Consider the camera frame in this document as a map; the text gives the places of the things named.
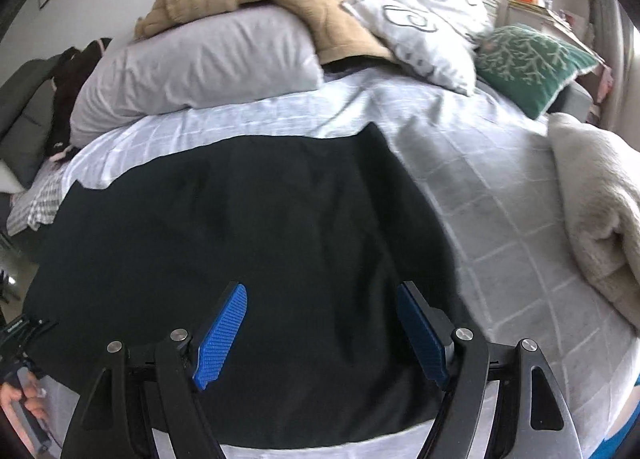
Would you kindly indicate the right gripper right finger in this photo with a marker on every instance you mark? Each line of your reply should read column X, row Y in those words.
column 531, row 417

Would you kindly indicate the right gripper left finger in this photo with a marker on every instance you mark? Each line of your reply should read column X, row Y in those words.
column 112, row 419

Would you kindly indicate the black garment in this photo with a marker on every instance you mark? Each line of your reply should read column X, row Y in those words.
column 320, row 233

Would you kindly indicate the dark clothes pile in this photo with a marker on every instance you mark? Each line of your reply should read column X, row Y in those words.
column 36, row 104

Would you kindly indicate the person's left hand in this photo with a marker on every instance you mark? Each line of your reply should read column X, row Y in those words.
column 29, row 393

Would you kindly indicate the checked grey cloth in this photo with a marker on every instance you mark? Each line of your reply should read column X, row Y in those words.
column 38, row 205

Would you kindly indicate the white checked duvet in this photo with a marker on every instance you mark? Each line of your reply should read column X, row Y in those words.
column 490, row 174

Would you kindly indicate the cream fluffy blanket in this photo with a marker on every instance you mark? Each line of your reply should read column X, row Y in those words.
column 599, row 180

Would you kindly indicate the green coral-pattern cushion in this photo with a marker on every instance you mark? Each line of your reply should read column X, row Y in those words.
column 529, row 67

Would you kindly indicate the grey pillow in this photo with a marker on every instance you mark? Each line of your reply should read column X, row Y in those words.
column 257, row 52

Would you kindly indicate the white printed cushion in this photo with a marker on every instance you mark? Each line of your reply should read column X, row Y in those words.
column 435, row 40

